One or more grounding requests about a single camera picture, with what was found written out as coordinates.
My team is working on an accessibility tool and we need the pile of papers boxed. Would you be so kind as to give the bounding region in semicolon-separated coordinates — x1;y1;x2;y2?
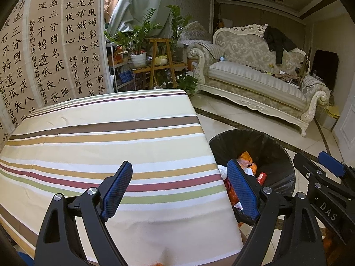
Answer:
266;70;301;85

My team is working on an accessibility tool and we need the striped tablecloth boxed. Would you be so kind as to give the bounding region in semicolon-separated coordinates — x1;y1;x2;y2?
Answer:
0;88;245;266

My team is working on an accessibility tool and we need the dark cabinet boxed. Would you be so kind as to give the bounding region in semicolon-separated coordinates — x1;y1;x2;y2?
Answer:
313;48;339;88

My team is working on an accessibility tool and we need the white metal rack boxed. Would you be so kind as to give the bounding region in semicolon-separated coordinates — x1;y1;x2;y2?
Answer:
107;43;136;92

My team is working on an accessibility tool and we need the black bin with black bag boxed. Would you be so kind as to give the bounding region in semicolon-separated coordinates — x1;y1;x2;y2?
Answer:
208;129;296;226

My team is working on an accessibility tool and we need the grey drape cloth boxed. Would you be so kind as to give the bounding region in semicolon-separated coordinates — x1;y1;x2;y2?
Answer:
107;0;178;41

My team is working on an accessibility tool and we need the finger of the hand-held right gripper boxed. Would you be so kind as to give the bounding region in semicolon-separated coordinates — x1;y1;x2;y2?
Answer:
318;151;355;189
293;152;323;192

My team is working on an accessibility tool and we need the orange wrapper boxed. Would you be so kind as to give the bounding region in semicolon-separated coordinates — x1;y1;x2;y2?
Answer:
238;151;258;174

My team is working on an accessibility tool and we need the calligraphy paper sheet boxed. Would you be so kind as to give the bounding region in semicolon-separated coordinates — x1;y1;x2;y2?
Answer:
0;3;39;145
62;0;114;100
28;0;81;108

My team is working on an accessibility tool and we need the wooden plant stand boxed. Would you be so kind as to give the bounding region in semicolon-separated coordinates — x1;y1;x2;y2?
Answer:
133;38;189;89

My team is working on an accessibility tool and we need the green plant in white pot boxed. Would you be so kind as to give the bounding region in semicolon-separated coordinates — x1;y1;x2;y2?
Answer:
104;8;156;68

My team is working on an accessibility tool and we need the black jacket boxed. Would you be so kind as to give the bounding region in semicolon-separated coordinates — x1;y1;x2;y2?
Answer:
263;25;298;65

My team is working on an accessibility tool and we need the small leafy green plant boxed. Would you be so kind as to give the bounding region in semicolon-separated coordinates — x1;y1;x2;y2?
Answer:
176;75;198;96

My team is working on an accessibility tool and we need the orange-red plastic bag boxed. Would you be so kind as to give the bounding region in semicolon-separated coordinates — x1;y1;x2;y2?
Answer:
223;177;239;207

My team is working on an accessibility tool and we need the tall plant in dark pot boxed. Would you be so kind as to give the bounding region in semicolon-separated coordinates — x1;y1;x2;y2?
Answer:
165;5;192;63

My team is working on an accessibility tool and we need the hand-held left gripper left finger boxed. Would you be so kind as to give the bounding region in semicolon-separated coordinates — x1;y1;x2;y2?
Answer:
35;161;133;266

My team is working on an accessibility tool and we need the cream ornate sofa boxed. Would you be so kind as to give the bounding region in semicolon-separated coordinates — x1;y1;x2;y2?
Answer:
187;23;330;137

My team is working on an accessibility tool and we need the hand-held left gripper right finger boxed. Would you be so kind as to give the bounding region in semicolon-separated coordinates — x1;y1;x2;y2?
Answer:
227;158;325;266

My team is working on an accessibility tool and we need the white door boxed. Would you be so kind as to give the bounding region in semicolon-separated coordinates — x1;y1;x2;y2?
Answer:
333;89;355;156

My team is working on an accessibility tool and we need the cream ornate armchair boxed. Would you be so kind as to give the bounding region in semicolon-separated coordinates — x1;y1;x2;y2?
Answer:
180;22;213;43

